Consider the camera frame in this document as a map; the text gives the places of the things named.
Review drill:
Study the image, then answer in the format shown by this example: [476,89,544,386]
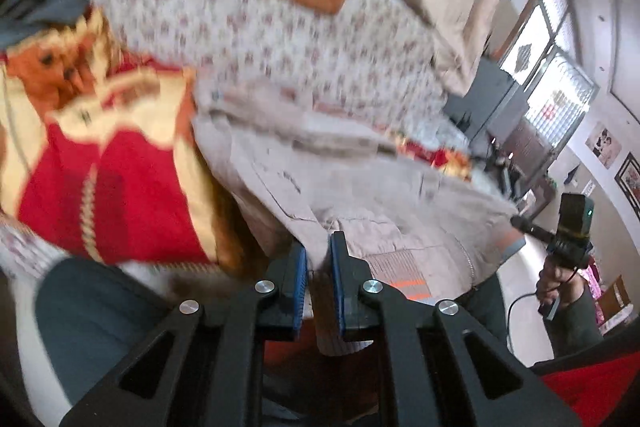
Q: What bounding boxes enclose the framed wall picture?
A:
[615,152,640,212]

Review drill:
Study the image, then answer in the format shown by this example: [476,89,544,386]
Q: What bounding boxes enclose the grey striped garment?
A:
[0,0,93,50]

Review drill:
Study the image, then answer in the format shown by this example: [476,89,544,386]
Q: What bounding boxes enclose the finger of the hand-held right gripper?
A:
[510,214,553,242]

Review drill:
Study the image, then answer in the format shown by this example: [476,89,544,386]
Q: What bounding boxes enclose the person's dark trouser leg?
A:
[35,257,201,410]

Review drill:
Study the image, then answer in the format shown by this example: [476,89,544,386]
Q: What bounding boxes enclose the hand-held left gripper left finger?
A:
[59,243,308,427]

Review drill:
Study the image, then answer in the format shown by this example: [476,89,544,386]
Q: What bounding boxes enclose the grey cabinet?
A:
[445,57,527,144]

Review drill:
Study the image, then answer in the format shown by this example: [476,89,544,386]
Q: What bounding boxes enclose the red orange printed blanket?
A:
[0,7,473,278]

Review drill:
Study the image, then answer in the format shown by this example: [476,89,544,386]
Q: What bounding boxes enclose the beige garment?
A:
[192,87,526,358]

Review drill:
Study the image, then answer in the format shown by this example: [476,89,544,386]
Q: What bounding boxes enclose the floral quilt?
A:
[65,0,471,148]

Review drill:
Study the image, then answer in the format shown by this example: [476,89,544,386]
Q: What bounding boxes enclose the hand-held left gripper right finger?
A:
[330,231,583,427]

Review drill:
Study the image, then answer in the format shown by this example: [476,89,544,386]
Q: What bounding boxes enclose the person's right hand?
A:
[536,252,583,314]

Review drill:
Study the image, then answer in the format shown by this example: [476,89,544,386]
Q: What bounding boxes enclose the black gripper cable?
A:
[504,291,541,350]

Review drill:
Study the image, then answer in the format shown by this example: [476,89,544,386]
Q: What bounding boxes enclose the side window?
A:
[500,0,599,154]

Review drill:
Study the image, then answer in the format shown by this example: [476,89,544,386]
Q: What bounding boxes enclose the floral bed sheet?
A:
[0,213,71,280]

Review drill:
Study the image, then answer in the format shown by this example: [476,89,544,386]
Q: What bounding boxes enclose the wall poster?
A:
[585,122,622,168]

